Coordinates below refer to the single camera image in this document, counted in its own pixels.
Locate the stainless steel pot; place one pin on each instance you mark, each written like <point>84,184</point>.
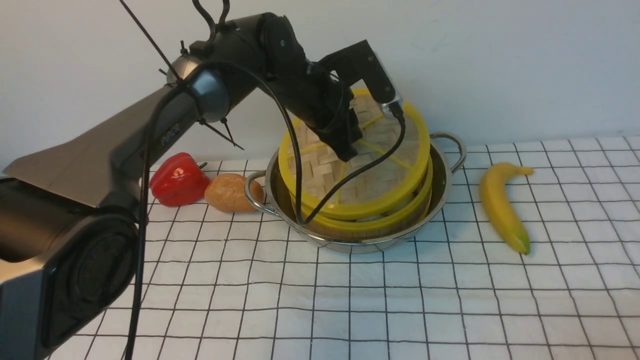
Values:
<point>280,199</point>

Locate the red bell pepper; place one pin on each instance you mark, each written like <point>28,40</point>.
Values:
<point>179,181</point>

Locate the yellow rimmed bamboo steamer basket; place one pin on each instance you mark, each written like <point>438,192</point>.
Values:
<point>406,216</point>

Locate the white checkered tablecloth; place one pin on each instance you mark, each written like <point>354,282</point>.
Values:
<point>247,287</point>

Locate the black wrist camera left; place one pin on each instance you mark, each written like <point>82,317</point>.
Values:
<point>359,62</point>

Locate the yellow banana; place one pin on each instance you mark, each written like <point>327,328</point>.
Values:
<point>496,204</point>

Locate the woven bamboo steamer lid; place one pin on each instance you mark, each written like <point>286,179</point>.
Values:
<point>379,190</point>

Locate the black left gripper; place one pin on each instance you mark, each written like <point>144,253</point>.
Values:
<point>323,104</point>

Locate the brown potato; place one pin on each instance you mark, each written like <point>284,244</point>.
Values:
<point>226,193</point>

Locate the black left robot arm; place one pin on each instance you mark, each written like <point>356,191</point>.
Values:
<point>73,216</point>

